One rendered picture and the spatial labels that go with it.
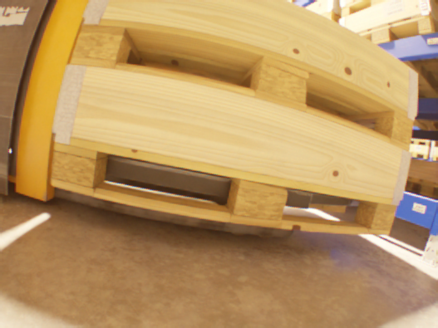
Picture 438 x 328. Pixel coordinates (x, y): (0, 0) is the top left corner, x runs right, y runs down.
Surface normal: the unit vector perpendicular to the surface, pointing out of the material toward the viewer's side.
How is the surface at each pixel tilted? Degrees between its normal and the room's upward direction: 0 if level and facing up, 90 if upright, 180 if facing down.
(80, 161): 90
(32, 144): 90
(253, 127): 90
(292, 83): 90
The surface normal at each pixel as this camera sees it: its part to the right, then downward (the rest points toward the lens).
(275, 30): 0.14, 0.11
